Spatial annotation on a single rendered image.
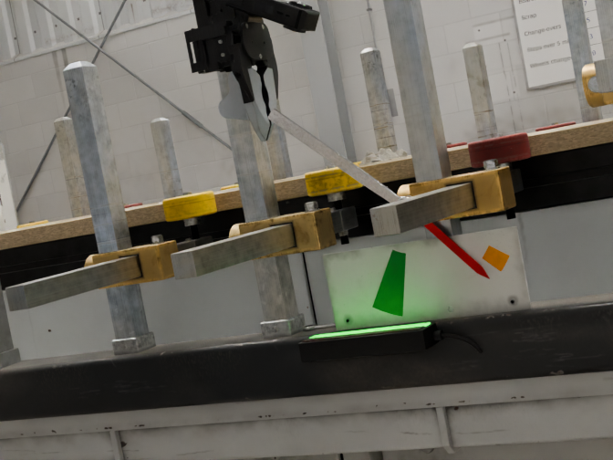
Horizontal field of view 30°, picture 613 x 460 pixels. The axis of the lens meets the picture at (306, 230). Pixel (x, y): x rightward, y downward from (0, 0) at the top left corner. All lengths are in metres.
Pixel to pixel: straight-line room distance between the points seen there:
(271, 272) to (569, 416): 0.42
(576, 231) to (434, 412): 0.32
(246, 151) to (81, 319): 0.59
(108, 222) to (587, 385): 0.70
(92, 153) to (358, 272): 0.44
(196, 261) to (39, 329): 0.80
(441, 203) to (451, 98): 7.68
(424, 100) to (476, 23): 7.49
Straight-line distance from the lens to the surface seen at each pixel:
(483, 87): 2.52
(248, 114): 1.41
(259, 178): 1.51
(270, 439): 1.61
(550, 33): 8.70
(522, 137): 1.53
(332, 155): 1.40
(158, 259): 1.60
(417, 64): 1.40
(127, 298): 1.65
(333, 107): 9.12
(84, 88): 1.65
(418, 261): 1.42
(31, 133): 11.09
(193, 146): 10.02
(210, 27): 1.42
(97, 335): 1.98
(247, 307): 1.80
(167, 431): 1.70
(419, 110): 1.40
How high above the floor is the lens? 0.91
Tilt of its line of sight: 3 degrees down
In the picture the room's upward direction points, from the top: 11 degrees counter-clockwise
